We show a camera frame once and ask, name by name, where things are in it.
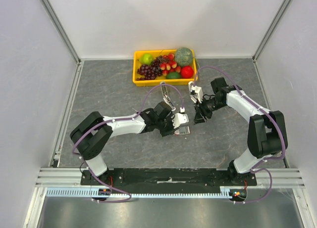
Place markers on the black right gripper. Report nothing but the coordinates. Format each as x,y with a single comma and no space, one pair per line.
202,112

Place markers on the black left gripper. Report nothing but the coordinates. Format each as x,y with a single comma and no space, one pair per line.
171,129

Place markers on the red white staple box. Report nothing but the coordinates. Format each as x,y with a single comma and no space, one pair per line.
184,130

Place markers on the green white stapler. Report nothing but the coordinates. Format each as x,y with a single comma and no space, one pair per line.
166,97

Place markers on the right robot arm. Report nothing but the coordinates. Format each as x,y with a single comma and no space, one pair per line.
266,131

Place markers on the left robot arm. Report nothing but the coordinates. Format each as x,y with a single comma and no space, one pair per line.
92,134

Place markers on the white rectangular case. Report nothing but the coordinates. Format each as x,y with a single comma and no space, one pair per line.
191,87

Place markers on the green lime fruit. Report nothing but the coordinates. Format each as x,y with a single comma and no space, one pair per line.
173,75

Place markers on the dark purple grape bunch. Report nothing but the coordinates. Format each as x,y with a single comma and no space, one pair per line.
148,72

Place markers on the red strawberry cluster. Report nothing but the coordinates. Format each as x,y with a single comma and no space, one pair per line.
167,64

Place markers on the green netted melon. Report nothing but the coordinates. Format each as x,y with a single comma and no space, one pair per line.
183,56

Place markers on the green pear fruit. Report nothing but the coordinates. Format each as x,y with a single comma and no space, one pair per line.
146,59

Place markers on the yellow plastic tray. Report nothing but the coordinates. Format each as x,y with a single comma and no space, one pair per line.
156,53

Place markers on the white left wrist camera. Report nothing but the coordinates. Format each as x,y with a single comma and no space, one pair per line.
180,118

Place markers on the aluminium frame rail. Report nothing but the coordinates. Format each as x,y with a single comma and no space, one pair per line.
75,177

